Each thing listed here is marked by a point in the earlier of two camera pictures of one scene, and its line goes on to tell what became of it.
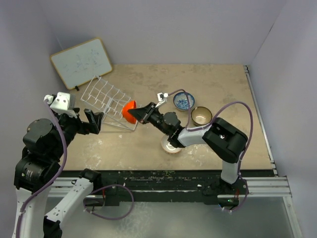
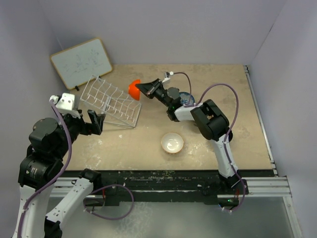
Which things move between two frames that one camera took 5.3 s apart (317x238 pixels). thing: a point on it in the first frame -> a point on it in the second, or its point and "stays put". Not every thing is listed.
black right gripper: x=147 y=111 -> x=150 y=89
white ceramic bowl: x=168 y=147 stays put
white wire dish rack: x=102 y=96 stays put
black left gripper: x=93 y=124 stays put
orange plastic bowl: x=128 y=105 -> x=133 y=91
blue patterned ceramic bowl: x=181 y=102 stays put
